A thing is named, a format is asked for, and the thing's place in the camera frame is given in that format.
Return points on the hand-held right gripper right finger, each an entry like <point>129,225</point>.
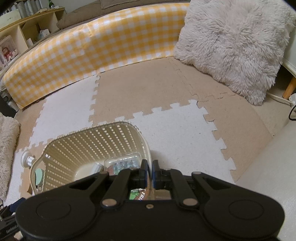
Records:
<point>155,175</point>

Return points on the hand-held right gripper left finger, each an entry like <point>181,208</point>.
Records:
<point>144,171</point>

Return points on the round green dinosaur coaster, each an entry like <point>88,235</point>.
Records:
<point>138,195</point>

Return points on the clear plastic box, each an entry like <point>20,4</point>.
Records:
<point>120,164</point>

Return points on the silver cylindrical object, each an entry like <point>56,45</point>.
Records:
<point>97,167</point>

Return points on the cream plastic basket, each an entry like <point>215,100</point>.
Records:
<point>92,143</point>

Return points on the white foam mat tile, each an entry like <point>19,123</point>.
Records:
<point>67,106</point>
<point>13,185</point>
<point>185,143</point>

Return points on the white suction hook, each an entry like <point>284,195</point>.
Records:
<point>27,160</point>

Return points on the large fluffy white pillow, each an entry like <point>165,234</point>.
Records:
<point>7,150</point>

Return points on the yellow checked bed cover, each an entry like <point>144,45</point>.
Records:
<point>92,51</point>

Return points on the small fluffy white pillow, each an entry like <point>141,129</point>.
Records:
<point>231,46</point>

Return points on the brown duvet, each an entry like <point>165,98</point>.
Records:
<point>74,17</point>

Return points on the clear case with pink doll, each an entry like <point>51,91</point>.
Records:
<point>8,52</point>

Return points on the pale blue small item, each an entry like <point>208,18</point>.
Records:
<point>44,33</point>

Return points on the white table with wooden legs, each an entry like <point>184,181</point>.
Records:
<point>289,67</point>

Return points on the wooden shelf unit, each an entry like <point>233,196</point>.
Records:
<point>20,30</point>

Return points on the grey hanging clothes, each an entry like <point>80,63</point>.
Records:
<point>25,5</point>

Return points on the white storage box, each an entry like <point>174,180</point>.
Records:
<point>9,18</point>

